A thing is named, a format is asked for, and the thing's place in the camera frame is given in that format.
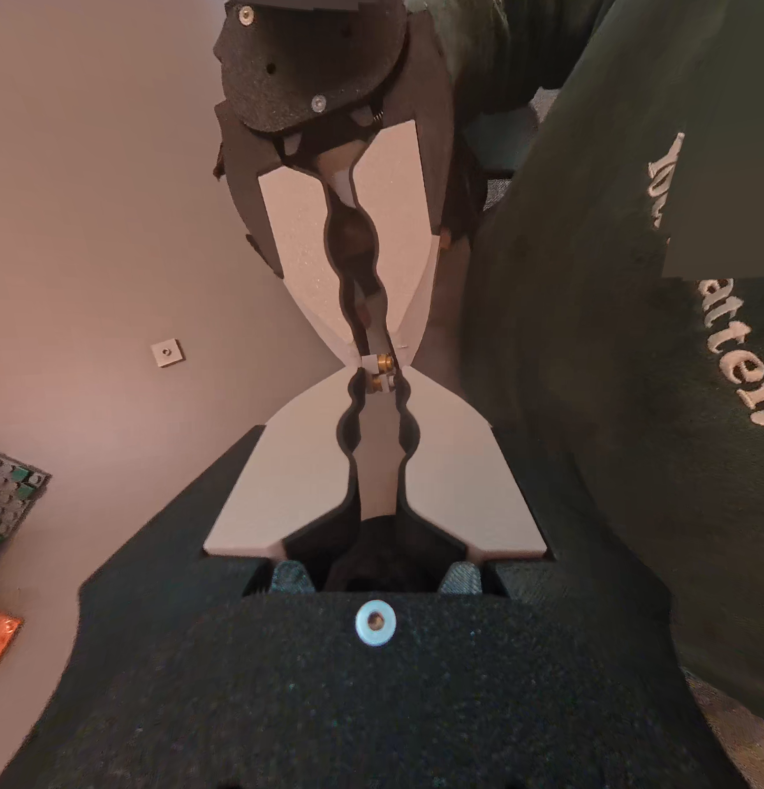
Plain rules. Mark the person's right forearm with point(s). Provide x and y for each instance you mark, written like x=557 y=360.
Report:
x=511 y=49

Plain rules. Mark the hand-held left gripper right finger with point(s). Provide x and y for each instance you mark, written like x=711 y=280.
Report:
x=468 y=481

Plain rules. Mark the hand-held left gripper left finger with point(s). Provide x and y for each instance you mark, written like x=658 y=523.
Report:
x=289 y=481

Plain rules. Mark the toy brick castle model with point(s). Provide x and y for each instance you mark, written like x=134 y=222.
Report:
x=18 y=493

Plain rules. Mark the small grey tan brick assembly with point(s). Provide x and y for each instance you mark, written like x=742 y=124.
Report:
x=380 y=383

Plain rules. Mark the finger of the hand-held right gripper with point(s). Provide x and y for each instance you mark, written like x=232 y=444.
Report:
x=299 y=234
x=406 y=216

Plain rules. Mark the person's green sweatshirt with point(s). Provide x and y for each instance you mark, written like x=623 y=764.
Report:
x=604 y=431

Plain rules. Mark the light grey square tile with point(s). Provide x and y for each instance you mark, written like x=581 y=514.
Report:
x=168 y=353

